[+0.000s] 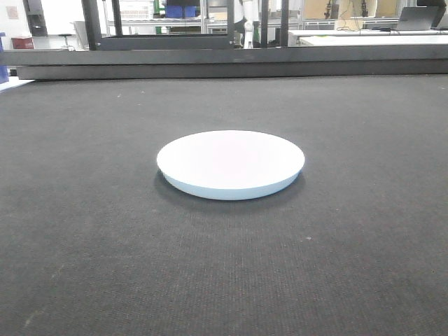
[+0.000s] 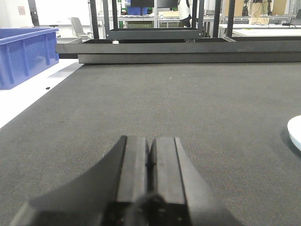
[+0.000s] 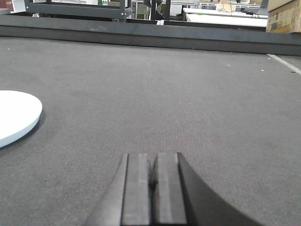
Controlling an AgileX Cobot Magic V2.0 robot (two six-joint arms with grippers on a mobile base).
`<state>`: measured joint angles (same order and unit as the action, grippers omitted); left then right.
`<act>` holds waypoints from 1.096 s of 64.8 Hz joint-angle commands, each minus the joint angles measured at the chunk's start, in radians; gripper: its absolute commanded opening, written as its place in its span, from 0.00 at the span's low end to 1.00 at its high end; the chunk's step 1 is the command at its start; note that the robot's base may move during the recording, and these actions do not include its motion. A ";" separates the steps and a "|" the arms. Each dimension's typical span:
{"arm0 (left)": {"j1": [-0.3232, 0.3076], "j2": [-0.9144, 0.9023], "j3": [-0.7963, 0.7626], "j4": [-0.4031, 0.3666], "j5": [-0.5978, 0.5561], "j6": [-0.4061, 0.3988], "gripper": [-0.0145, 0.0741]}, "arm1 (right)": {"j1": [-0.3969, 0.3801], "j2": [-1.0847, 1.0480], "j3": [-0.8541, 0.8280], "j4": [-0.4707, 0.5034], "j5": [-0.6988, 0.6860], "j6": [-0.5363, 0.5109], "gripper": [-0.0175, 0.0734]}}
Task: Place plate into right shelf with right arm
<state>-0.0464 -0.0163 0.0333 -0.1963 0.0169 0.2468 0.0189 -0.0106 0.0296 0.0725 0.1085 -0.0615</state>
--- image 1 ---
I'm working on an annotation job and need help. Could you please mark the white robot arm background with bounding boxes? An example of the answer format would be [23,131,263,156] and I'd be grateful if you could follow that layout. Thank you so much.
[241,0,259,49]

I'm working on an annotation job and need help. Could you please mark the white round plate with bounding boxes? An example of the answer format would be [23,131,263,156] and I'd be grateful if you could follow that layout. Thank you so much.
[157,130,305,201]

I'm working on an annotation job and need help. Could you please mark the dark grey table mat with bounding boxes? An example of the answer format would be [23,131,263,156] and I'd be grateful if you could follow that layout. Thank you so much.
[1,76,447,335]

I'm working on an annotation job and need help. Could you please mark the blue storage bins on rack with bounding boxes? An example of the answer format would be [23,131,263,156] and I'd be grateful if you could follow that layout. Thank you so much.
[165,5,197,19]

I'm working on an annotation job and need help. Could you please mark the white background table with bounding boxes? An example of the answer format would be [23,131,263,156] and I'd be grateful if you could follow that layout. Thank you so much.
[288,29,447,47]

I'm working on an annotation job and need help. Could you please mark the blue bin at left edge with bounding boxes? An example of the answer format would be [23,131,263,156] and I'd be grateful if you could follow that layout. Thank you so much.
[0,31,9,84]

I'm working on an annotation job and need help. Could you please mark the red box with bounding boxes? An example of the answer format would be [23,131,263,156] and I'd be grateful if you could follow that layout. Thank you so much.
[11,37,34,50]

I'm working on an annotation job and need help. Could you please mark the grey laptop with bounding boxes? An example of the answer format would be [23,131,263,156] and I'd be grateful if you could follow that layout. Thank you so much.
[379,6,439,32]

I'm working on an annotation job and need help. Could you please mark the black metal frame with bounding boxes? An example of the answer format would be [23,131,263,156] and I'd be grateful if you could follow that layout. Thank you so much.
[81,1,269,51]

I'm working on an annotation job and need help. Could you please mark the grey metal table edge rail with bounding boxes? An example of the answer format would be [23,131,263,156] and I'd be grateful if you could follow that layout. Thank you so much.
[1,45,447,81]

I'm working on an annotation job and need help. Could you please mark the black wall dispenser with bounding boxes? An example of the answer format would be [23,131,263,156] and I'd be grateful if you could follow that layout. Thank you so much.
[22,0,48,36]

